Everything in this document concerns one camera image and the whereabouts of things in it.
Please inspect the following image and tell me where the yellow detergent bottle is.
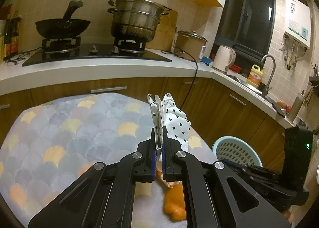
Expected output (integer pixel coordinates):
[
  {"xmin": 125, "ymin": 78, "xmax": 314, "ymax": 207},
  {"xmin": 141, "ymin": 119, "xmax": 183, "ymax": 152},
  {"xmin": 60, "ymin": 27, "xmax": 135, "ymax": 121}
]
[{"xmin": 247, "ymin": 64, "xmax": 264, "ymax": 88}]

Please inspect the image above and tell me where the black gas stove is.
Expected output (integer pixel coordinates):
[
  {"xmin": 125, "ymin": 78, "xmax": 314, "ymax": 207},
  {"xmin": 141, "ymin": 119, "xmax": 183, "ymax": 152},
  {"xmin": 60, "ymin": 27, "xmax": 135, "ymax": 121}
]
[{"xmin": 22, "ymin": 37, "xmax": 171, "ymax": 66}]

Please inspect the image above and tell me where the chrome kitchen faucet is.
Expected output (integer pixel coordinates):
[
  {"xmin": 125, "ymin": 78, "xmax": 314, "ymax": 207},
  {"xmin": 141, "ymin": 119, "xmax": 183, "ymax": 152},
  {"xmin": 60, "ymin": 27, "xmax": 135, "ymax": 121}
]
[{"xmin": 260, "ymin": 54, "xmax": 278, "ymax": 98}]

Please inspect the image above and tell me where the black power cable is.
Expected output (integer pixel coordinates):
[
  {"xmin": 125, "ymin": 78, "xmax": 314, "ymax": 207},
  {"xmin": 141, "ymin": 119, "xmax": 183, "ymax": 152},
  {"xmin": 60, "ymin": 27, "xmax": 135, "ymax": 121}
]
[{"xmin": 160, "ymin": 46, "xmax": 199, "ymax": 109}]

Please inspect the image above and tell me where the steel thermos bottle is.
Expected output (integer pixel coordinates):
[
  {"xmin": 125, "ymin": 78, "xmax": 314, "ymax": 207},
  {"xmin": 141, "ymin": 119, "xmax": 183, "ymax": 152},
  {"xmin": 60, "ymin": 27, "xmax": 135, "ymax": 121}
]
[{"xmin": 287, "ymin": 93, "xmax": 305, "ymax": 122}]

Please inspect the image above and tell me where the pastel scallop pattern tablecloth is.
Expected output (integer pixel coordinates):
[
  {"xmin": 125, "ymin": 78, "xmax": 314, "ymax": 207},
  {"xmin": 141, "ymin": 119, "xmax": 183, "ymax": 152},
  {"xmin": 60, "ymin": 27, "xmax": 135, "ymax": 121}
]
[{"xmin": 0, "ymin": 92, "xmax": 219, "ymax": 228}]

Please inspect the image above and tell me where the light blue perforated trash basket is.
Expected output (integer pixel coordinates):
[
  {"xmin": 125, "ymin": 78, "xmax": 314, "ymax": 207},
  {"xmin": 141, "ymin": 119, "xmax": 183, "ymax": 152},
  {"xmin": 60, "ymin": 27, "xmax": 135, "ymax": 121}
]
[{"xmin": 211, "ymin": 136, "xmax": 263, "ymax": 167}]

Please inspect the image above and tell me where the dark kitchen window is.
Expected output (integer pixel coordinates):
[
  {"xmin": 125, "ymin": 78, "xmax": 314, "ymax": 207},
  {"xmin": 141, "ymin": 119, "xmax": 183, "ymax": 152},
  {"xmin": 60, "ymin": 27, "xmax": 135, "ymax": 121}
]
[{"xmin": 214, "ymin": 0, "xmax": 276, "ymax": 61}]

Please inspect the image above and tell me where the beige rice cooker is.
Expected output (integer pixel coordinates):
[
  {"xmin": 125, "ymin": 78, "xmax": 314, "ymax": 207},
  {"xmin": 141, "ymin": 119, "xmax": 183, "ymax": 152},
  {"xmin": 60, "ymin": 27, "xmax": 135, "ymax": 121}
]
[{"xmin": 174, "ymin": 31, "xmax": 208, "ymax": 62}]

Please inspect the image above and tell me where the black frying pan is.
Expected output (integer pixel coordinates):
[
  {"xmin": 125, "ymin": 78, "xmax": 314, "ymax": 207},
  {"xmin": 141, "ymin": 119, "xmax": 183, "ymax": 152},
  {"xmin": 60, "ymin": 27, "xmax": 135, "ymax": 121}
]
[{"xmin": 35, "ymin": 0, "xmax": 90, "ymax": 39}]

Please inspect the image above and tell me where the white wall water heater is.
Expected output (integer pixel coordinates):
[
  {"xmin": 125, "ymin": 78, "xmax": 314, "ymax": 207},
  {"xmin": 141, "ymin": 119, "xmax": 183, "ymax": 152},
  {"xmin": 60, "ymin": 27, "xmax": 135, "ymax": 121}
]
[{"xmin": 284, "ymin": 0, "xmax": 311, "ymax": 49}]

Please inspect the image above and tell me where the wooden cutting board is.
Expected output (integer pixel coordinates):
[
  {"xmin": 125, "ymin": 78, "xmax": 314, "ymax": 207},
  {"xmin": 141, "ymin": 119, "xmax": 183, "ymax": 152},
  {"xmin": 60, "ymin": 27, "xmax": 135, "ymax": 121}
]
[{"xmin": 146, "ymin": 10, "xmax": 178, "ymax": 52}]

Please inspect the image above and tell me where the stainless steel steamer pot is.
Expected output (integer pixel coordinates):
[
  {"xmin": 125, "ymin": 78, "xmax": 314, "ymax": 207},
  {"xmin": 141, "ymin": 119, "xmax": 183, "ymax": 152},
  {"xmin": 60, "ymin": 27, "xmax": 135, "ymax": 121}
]
[{"xmin": 107, "ymin": 0, "xmax": 170, "ymax": 43}]

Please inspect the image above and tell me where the white heart pattern paper bag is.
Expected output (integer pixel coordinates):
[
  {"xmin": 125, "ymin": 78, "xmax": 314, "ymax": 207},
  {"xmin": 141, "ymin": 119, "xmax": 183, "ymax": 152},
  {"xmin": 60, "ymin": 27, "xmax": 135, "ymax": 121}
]
[{"xmin": 147, "ymin": 93, "xmax": 191, "ymax": 152}]

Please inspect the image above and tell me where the black wall shelf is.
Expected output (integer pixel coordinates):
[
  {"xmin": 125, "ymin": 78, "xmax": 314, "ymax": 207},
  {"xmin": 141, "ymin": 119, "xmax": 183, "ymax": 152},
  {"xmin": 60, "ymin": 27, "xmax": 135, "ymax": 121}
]
[{"xmin": 309, "ymin": 76, "xmax": 319, "ymax": 86}]

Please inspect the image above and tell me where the white electric kettle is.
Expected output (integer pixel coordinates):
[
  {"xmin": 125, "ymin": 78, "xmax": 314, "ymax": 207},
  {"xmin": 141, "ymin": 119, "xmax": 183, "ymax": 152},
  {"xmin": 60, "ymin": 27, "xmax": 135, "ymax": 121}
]
[{"xmin": 212, "ymin": 45, "xmax": 236, "ymax": 73}]

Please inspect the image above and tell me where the red plastic container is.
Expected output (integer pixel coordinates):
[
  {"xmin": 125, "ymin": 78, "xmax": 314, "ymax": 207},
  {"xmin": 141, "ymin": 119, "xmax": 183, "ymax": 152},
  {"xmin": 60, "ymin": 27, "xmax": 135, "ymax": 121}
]
[{"xmin": 229, "ymin": 65, "xmax": 242, "ymax": 73}]

